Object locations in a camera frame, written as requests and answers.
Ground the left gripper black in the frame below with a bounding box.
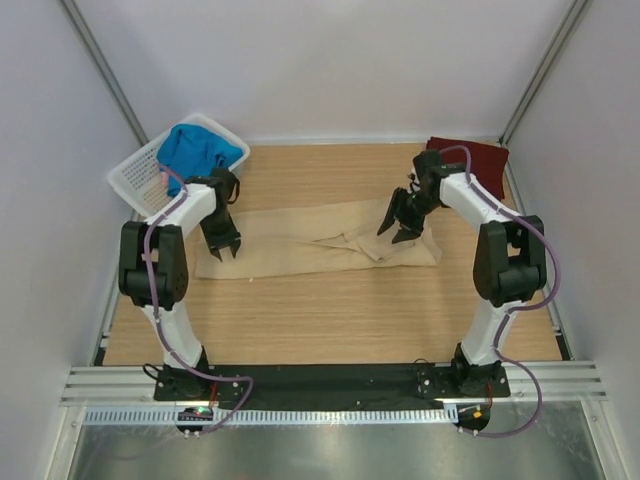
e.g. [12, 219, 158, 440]
[200, 209, 241, 259]

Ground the white plastic basket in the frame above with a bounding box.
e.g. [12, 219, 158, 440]
[107, 113, 251, 217]

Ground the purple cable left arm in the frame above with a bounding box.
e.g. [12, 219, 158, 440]
[142, 164, 255, 441]

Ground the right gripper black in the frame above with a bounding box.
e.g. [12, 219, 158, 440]
[379, 187, 444, 244]

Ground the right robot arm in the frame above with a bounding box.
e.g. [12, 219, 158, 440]
[378, 149, 547, 396]

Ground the slotted cable duct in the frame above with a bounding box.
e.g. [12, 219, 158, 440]
[83, 405, 458, 427]

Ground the beige t shirt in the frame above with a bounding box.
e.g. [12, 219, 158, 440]
[194, 197, 442, 280]

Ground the blue t shirt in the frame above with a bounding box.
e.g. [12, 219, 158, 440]
[156, 123, 243, 180]

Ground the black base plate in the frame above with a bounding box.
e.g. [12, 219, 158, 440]
[153, 361, 511, 412]

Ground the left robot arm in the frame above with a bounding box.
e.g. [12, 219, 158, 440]
[118, 167, 241, 400]

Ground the folded dark red shirt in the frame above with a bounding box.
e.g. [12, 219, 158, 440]
[426, 137, 509, 201]

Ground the right aluminium frame post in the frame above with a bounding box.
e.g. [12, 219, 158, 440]
[499, 0, 592, 146]

